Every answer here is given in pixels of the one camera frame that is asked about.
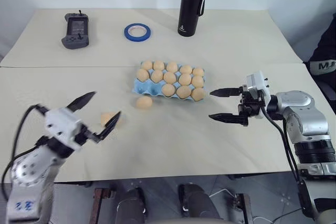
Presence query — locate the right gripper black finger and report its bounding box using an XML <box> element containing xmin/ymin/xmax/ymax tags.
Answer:
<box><xmin>208</xmin><ymin>113</ymin><xmax>249</xmax><ymax>127</ymax></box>
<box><xmin>209</xmin><ymin>86</ymin><xmax>243</xmax><ymax>98</ymax></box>

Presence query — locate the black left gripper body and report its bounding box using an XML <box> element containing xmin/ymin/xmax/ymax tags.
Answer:
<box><xmin>74</xmin><ymin>127</ymin><xmax>102</xmax><ymax>146</ymax></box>

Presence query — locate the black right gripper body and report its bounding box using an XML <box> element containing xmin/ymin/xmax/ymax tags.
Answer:
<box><xmin>237</xmin><ymin>84</ymin><xmax>264</xmax><ymax>119</ymax></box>

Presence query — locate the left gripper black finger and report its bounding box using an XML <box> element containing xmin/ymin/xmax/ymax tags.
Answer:
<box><xmin>94</xmin><ymin>111</ymin><xmax>122</xmax><ymax>144</ymax></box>
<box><xmin>66</xmin><ymin>91</ymin><xmax>97</xmax><ymax>112</ymax></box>

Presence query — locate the blue egg carton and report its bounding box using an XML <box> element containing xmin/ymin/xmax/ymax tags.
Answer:
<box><xmin>131</xmin><ymin>61</ymin><xmax>207</xmax><ymax>103</ymax></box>

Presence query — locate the grey handheld game controller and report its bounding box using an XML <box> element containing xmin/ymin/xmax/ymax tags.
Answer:
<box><xmin>61</xmin><ymin>10</ymin><xmax>90</xmax><ymax>49</ymax></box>

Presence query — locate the dark rounded shape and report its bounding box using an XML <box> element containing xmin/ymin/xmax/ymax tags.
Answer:
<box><xmin>178</xmin><ymin>183</ymin><xmax>223</xmax><ymax>221</ymax></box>
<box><xmin>117</xmin><ymin>187</ymin><xmax>146</xmax><ymax>224</ymax></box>

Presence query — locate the blue tape roll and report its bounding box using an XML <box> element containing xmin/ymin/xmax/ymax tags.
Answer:
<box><xmin>124</xmin><ymin>23</ymin><xmax>152</xmax><ymax>42</ymax></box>

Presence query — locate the black thermos bottle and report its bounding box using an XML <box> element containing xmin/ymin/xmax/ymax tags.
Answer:
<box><xmin>177</xmin><ymin>0</ymin><xmax>210</xmax><ymax>37</ymax></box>

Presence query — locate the person in black jacket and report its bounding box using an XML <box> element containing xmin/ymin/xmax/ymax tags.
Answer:
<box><xmin>307</xmin><ymin>11</ymin><xmax>336</xmax><ymax>109</ymax></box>

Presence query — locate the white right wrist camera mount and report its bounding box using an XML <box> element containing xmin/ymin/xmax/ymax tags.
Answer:
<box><xmin>245</xmin><ymin>70</ymin><xmax>271</xmax><ymax>119</ymax></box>

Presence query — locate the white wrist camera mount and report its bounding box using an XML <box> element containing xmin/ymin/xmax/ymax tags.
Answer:
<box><xmin>44</xmin><ymin>106</ymin><xmax>86</xmax><ymax>152</ymax></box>
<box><xmin>245</xmin><ymin>70</ymin><xmax>271</xmax><ymax>119</ymax></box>

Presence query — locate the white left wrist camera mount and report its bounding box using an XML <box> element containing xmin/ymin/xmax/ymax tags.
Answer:
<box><xmin>44</xmin><ymin>106</ymin><xmax>86</xmax><ymax>152</ymax></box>

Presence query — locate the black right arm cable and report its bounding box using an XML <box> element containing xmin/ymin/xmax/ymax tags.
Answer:
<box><xmin>258</xmin><ymin>91</ymin><xmax>316</xmax><ymax>219</ymax></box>

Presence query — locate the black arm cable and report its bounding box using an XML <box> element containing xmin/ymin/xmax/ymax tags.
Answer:
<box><xmin>0</xmin><ymin>104</ymin><xmax>49</xmax><ymax>201</ymax></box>
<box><xmin>258</xmin><ymin>91</ymin><xmax>316</xmax><ymax>219</ymax></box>

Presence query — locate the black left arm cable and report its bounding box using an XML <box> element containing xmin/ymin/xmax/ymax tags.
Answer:
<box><xmin>0</xmin><ymin>104</ymin><xmax>49</xmax><ymax>201</ymax></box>

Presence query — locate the rusty brown metal frame post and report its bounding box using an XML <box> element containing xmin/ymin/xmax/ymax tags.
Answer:
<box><xmin>89</xmin><ymin>187</ymin><xmax>116</xmax><ymax>224</ymax></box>
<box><xmin>235</xmin><ymin>193</ymin><xmax>254</xmax><ymax>224</ymax></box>

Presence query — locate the white floor cable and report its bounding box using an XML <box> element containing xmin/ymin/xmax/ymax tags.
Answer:
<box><xmin>209</xmin><ymin>188</ymin><xmax>237</xmax><ymax>201</ymax></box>

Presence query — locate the black floor cable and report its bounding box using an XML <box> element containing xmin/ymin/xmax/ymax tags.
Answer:
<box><xmin>253</xmin><ymin>207</ymin><xmax>305</xmax><ymax>224</ymax></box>

